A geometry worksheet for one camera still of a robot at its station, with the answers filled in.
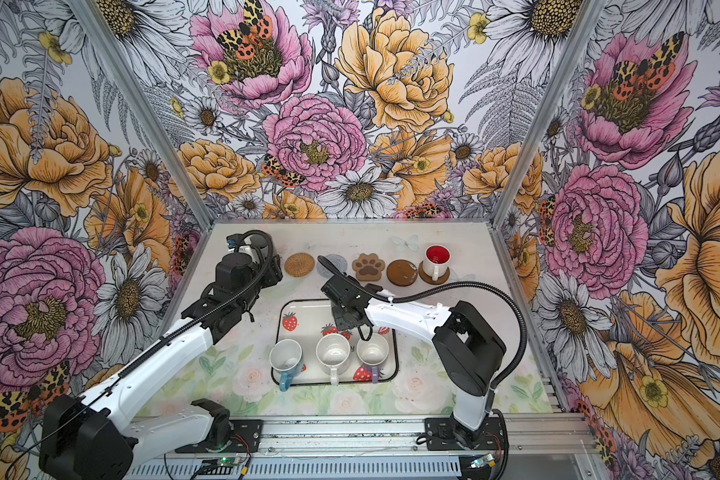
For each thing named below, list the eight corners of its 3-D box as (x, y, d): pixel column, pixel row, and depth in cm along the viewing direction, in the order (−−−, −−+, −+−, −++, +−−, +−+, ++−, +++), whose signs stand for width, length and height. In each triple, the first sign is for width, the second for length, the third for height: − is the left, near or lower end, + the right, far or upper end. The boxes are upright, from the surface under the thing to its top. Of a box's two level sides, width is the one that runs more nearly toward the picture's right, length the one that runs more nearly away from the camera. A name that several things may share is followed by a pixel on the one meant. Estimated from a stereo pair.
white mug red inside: (424, 286, 105) (428, 270, 98) (420, 261, 112) (424, 244, 105) (448, 287, 105) (454, 270, 98) (443, 261, 112) (449, 244, 105)
